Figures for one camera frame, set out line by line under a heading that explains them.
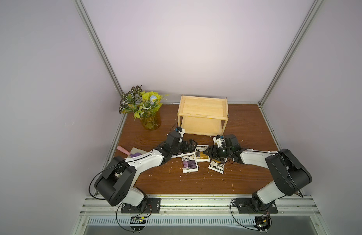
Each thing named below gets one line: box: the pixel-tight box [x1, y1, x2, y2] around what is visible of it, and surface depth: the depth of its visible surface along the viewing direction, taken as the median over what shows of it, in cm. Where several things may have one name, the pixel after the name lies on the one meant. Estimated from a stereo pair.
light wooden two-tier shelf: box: [177, 94, 229, 136], surface depth 94 cm
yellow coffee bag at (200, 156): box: [194, 144, 211, 163], surface depth 91 cm
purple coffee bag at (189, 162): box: [181, 151, 199, 174], surface depth 89 cm
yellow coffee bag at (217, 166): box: [207, 157, 228, 175], surface depth 87 cm
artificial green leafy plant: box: [118, 84, 169, 121], surface depth 94 cm
